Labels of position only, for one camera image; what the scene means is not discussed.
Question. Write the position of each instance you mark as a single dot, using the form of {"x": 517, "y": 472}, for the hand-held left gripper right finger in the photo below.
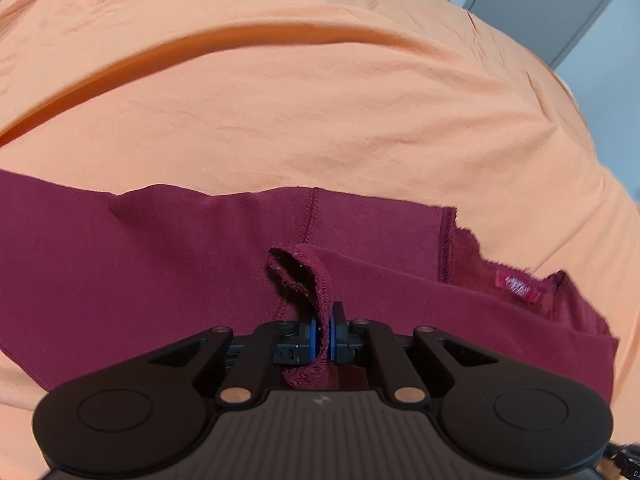
{"x": 334, "y": 345}

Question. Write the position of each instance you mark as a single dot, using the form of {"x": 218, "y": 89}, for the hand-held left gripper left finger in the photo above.
{"x": 312, "y": 341}

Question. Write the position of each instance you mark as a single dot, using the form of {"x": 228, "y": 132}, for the maroon shirt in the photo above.
{"x": 165, "y": 260}

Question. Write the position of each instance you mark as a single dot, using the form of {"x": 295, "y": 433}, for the orange bedsheet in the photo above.
{"x": 300, "y": 85}

